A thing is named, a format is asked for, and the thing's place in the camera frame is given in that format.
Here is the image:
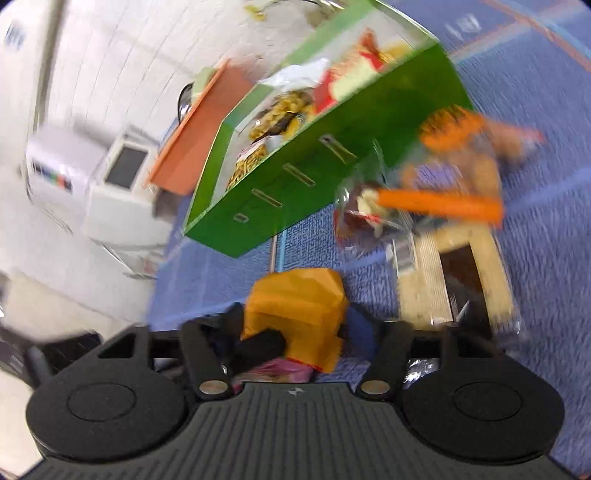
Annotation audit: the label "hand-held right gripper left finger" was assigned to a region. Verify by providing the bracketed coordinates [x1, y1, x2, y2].
[97, 302, 289, 401]

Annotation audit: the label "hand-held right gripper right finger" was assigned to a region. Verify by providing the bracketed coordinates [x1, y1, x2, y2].
[344, 307, 506, 401]

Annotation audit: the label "green cardboard box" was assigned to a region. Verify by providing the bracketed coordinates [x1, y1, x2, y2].
[181, 0, 474, 258]

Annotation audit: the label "red snack packet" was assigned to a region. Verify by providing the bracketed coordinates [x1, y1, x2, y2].
[314, 28, 393, 116]

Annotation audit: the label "white cartoon snack packet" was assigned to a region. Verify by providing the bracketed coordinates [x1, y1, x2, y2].
[256, 58, 331, 89]

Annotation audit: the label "brown clear-edged snack packet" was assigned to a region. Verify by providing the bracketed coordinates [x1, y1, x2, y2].
[394, 226, 522, 339]

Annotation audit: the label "clear brown candy packet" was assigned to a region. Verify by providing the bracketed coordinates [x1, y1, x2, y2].
[335, 182, 416, 256]

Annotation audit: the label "orange striped clear snack packet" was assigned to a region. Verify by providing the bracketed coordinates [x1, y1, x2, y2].
[376, 106, 546, 228]

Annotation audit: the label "yellow spotted snack packet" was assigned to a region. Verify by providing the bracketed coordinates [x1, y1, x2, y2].
[224, 138, 273, 193]

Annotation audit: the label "white appliance with screen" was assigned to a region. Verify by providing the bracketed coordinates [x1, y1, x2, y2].
[83, 131, 171, 253]

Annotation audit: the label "orange plastic basin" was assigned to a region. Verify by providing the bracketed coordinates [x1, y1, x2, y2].
[148, 58, 262, 197]

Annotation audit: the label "clear bag of yellow chips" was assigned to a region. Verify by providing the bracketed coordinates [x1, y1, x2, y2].
[249, 90, 315, 142]

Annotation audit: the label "metal pan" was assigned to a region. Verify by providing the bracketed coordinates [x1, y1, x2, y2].
[178, 80, 197, 123]

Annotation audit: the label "green plant with yellow flowers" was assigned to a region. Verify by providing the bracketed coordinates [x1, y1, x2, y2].
[244, 0, 279, 22]

